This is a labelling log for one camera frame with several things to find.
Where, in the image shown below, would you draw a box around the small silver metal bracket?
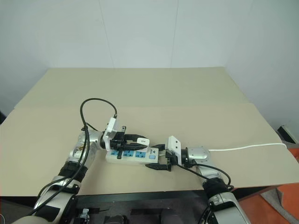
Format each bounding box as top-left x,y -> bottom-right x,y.
78,203 -> 91,224

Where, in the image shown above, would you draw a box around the white power strip cable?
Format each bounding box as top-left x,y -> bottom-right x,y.
208,142 -> 289,153

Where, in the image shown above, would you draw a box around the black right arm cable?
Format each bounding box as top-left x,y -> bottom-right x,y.
174,163 -> 235,224

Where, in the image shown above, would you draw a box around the grey crumpled cloth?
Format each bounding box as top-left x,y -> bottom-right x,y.
260,185 -> 299,212

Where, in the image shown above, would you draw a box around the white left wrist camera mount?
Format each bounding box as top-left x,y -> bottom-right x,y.
102,118 -> 121,151

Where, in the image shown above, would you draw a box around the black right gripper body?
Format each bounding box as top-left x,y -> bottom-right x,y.
164,151 -> 178,172

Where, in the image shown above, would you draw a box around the black table frame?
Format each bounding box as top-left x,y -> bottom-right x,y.
0,185 -> 271,212

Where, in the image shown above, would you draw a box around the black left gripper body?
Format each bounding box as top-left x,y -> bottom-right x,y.
111,126 -> 129,160

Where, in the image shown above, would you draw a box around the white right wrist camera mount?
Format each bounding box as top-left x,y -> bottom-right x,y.
163,135 -> 184,167

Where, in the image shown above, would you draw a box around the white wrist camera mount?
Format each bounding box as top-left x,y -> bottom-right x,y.
163,135 -> 184,167
102,118 -> 121,151

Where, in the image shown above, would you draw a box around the white power strip blue sockets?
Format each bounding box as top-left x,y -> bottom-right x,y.
105,146 -> 164,166

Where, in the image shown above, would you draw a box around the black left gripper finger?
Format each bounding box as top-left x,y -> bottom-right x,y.
125,133 -> 147,142
121,143 -> 148,153

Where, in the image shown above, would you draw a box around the black and white box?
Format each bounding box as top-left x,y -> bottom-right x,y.
277,125 -> 299,147

